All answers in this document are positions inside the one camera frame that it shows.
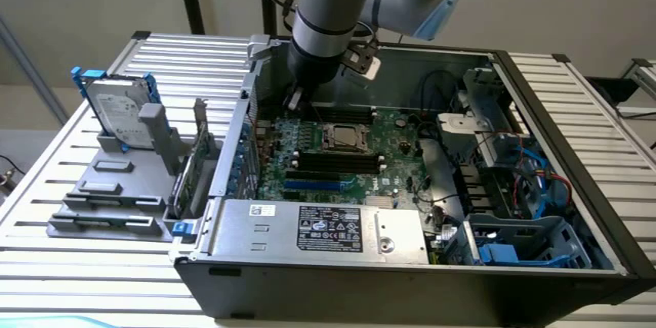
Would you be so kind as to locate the ram stick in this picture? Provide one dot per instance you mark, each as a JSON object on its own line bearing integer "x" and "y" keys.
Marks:
{"x": 109, "y": 199}
{"x": 103, "y": 222}

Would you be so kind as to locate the silver chipset heatsink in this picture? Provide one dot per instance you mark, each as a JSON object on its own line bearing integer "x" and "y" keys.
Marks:
{"x": 381, "y": 201}

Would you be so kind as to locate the blue expansion slot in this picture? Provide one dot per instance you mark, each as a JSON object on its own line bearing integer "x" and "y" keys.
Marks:
{"x": 312, "y": 185}

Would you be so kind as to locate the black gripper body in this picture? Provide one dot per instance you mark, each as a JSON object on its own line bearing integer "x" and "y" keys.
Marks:
{"x": 313, "y": 68}

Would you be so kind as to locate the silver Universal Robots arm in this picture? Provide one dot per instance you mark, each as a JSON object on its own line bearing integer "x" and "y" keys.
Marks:
{"x": 328, "y": 5}

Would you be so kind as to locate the grey parts rack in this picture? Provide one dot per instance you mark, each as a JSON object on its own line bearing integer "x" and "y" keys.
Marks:
{"x": 123, "y": 186}

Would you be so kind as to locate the black ram slot bank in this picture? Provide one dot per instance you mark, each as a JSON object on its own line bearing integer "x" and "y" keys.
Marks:
{"x": 344, "y": 112}
{"x": 339, "y": 161}

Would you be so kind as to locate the cpu socket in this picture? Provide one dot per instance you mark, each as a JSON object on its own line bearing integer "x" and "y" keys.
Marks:
{"x": 344, "y": 138}

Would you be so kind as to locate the black box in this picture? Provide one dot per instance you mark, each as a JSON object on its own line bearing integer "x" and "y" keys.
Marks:
{"x": 612, "y": 90}

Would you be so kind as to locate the black open pc case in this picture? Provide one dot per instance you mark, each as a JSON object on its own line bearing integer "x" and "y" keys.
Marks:
{"x": 400, "y": 289}

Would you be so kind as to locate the teal cloth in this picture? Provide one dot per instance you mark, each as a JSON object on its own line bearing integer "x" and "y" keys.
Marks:
{"x": 45, "y": 322}

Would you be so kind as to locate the silver power supply unit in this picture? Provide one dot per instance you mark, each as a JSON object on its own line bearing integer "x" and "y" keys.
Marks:
{"x": 287, "y": 236}

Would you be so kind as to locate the grey metal frame leg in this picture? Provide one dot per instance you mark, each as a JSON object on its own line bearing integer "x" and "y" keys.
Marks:
{"x": 31, "y": 70}

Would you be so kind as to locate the blue plastic disk bay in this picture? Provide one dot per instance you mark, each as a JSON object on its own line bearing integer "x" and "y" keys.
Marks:
{"x": 543, "y": 239}

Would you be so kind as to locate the green graphics card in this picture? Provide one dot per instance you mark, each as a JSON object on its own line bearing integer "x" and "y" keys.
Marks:
{"x": 197, "y": 166}

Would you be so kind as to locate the green motherboard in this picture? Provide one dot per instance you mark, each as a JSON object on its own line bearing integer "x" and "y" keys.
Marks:
{"x": 389, "y": 140}

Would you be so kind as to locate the metal disk cage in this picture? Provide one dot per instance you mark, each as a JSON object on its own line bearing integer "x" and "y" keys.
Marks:
{"x": 481, "y": 113}

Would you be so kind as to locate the silver hard disk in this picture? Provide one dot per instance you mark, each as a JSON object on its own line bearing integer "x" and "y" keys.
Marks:
{"x": 120, "y": 113}

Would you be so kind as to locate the wrist camera with black bracket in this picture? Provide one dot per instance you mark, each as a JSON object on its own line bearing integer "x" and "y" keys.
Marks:
{"x": 364, "y": 62}

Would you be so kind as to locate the aluminium frame table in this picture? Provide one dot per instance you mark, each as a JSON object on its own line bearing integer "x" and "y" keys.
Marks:
{"x": 640, "y": 70}

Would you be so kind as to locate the blue disk bracket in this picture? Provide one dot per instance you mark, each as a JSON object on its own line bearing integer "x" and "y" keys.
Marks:
{"x": 155, "y": 91}

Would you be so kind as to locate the blue case latch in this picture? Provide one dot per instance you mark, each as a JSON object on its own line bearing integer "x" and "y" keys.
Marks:
{"x": 184, "y": 227}

